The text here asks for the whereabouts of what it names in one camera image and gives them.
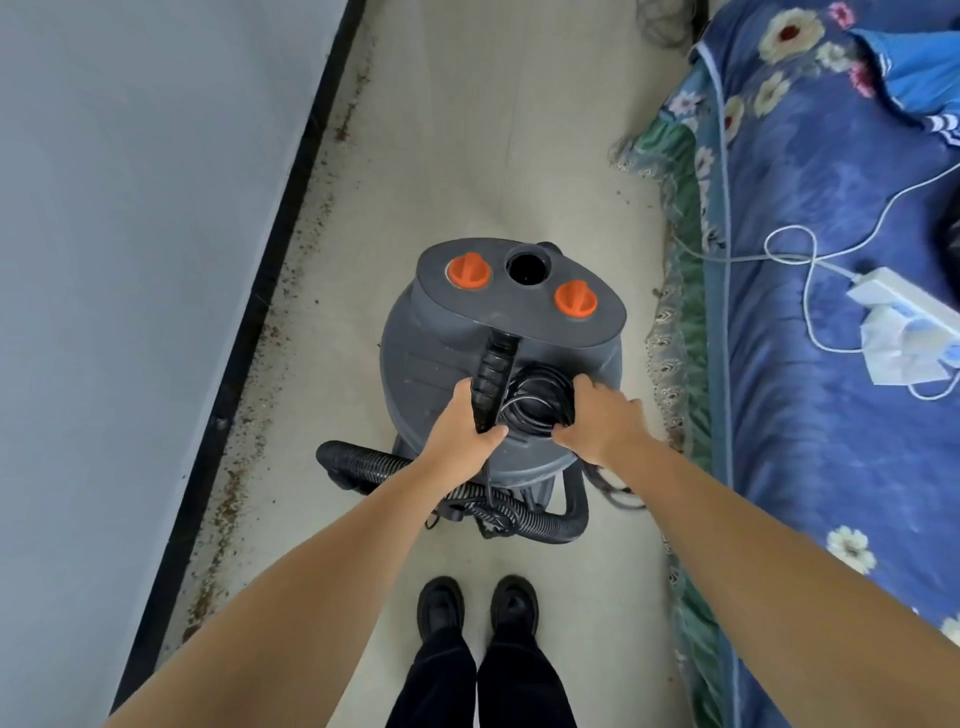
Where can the grey vacuum cleaner orange knobs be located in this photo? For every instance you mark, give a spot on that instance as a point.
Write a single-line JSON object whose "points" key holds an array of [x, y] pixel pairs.
{"points": [[450, 352]]}

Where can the blue garment striped collar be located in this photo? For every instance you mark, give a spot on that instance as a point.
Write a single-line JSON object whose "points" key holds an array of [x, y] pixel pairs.
{"points": [[915, 75]]}

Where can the person's left forearm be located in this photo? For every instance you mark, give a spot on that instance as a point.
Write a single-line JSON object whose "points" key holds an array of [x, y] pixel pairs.
{"points": [[300, 615]]}

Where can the blue floral bed blanket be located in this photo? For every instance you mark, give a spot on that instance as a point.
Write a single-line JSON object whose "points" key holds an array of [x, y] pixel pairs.
{"points": [[787, 450]]}

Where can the person's dark trouser leg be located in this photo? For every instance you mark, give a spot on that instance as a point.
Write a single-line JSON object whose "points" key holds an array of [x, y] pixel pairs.
{"points": [[435, 686], [525, 682]]}

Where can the person's right hand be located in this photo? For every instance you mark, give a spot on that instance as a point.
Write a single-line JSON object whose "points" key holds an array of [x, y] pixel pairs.
{"points": [[607, 427]]}

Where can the green lace bed skirt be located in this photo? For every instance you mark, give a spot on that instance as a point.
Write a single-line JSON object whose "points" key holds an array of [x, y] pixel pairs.
{"points": [[686, 187]]}

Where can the brown dirt debris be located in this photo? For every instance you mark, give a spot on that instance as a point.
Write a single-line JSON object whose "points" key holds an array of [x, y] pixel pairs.
{"points": [[232, 495]]}

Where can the black skirting board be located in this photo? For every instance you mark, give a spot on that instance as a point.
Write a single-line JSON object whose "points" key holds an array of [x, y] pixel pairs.
{"points": [[247, 330]]}

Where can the person's left hand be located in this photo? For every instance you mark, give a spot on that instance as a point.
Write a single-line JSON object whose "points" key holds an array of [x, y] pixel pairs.
{"points": [[457, 442]]}

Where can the person's right forearm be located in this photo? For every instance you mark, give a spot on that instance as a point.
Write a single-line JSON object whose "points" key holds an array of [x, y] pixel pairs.
{"points": [[787, 600]]}

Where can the person's dark left trouser leg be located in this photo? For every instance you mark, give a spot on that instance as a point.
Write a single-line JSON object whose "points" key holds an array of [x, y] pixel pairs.
{"points": [[435, 686]]}

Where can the person's dark right trouser leg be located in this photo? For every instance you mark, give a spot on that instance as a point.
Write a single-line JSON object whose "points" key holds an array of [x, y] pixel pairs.
{"points": [[525, 682]]}

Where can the white power strip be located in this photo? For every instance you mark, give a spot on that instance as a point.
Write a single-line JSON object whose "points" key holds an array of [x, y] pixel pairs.
{"points": [[889, 289]]}

